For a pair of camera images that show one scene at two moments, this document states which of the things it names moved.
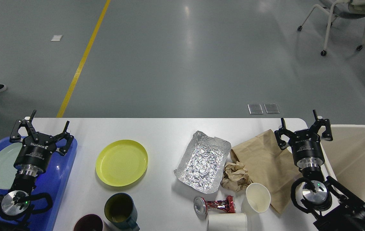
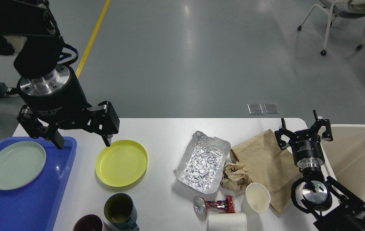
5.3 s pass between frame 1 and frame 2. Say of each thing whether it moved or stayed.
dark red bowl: stayed
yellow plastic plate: stayed
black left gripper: moved
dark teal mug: stayed
